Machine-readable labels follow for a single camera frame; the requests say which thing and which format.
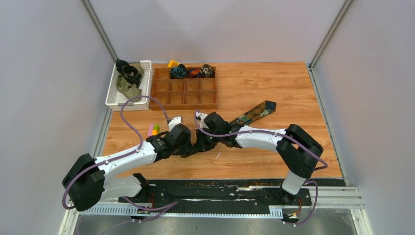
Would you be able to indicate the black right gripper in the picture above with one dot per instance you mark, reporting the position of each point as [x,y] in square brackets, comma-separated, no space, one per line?
[201,144]

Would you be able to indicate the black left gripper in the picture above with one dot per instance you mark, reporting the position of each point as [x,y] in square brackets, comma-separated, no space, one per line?
[188,148]

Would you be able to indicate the dark patterned necktie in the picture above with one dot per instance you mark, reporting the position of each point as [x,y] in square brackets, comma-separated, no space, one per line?
[259,111]

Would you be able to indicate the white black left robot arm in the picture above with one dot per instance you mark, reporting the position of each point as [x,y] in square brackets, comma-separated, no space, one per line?
[91,179]

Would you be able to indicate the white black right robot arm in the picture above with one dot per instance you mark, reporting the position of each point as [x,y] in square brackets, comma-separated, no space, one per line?
[300,152]

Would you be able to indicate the colourful toy blocks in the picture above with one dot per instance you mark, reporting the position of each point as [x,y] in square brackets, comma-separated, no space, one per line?
[154,129]

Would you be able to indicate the wooden compartment tray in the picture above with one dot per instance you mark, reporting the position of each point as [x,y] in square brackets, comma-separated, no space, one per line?
[184,94]

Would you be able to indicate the rolled dark blue tie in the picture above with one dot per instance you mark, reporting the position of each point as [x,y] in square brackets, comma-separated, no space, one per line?
[178,72]

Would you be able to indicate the rolled orange striped tie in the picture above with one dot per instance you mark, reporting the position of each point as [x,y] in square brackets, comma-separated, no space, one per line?
[193,72]

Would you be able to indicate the rolled brown floral tie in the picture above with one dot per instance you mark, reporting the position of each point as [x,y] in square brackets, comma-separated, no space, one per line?
[207,71]

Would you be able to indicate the white plastic basket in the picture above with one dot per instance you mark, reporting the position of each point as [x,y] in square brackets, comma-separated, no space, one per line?
[115,99]

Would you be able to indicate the yellow object behind tray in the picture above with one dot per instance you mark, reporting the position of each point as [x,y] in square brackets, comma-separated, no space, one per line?
[173,63]

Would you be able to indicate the olive green tie in basket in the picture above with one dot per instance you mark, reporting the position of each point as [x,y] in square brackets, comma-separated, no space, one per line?
[127,89]

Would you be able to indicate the black patterned tie in basket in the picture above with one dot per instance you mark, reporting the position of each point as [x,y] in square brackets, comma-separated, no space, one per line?
[131,74]

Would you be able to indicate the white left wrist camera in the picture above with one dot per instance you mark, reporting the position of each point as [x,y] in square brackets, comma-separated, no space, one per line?
[173,122]

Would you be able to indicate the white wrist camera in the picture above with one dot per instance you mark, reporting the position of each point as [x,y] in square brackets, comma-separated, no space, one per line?
[173,122]
[201,118]

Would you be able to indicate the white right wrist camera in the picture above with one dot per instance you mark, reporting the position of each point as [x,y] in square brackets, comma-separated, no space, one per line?
[201,118]

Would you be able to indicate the aluminium frame rail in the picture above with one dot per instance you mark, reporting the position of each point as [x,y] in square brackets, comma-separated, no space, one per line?
[99,28]

